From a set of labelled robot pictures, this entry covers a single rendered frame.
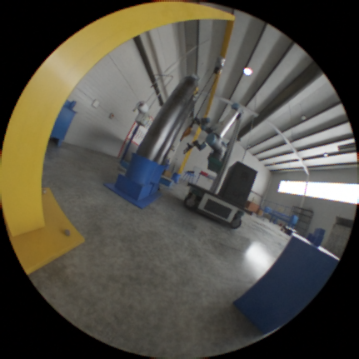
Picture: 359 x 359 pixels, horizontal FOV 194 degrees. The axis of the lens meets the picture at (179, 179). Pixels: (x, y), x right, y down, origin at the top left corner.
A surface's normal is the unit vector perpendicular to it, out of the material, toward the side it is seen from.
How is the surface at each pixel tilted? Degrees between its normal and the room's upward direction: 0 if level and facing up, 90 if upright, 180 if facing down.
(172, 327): 0
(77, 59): 90
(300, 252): 90
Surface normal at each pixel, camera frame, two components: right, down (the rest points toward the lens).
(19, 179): 0.91, 0.41
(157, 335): 0.41, -0.91
